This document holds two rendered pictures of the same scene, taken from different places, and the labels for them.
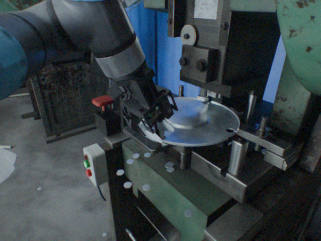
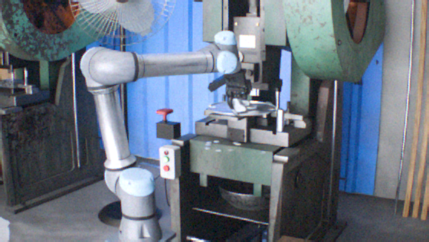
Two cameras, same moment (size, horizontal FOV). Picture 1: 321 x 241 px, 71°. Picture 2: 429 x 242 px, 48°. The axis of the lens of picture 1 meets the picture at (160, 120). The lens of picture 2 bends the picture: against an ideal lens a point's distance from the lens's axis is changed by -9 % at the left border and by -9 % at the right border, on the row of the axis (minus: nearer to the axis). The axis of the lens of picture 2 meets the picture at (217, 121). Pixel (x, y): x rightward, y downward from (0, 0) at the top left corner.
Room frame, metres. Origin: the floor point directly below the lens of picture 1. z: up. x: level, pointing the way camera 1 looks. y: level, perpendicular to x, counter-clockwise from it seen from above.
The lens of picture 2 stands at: (-1.41, 0.86, 1.23)
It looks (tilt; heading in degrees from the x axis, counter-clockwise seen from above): 13 degrees down; 338
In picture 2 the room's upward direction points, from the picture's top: straight up
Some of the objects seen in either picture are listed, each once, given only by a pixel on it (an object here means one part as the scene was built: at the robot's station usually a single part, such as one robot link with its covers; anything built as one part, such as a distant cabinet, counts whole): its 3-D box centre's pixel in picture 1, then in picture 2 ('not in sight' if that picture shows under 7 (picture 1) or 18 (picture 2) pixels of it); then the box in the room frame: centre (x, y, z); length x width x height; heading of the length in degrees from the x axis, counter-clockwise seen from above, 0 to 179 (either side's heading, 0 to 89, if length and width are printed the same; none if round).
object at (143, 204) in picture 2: not in sight; (136, 191); (0.19, 0.49, 0.62); 0.13 x 0.12 x 0.14; 6
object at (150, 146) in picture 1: (173, 142); (237, 125); (0.55, -0.04, 0.72); 0.25 x 0.14 x 0.14; 128
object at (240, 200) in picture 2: not in sight; (253, 192); (0.66, -0.17, 0.36); 0.34 x 0.34 x 0.10
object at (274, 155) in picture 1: (263, 135); (289, 112); (0.52, -0.28, 0.76); 0.17 x 0.06 x 0.10; 38
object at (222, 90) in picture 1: (219, 81); (256, 85); (0.66, -0.18, 0.86); 0.20 x 0.16 x 0.05; 38
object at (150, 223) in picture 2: not in sight; (139, 223); (0.18, 0.49, 0.50); 0.15 x 0.15 x 0.10
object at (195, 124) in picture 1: (186, 116); (242, 107); (0.58, -0.07, 0.78); 0.29 x 0.29 x 0.01
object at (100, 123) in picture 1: (109, 134); (168, 141); (0.76, 0.20, 0.62); 0.10 x 0.06 x 0.20; 38
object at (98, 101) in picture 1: (104, 108); (165, 118); (0.77, 0.21, 0.72); 0.07 x 0.06 x 0.08; 128
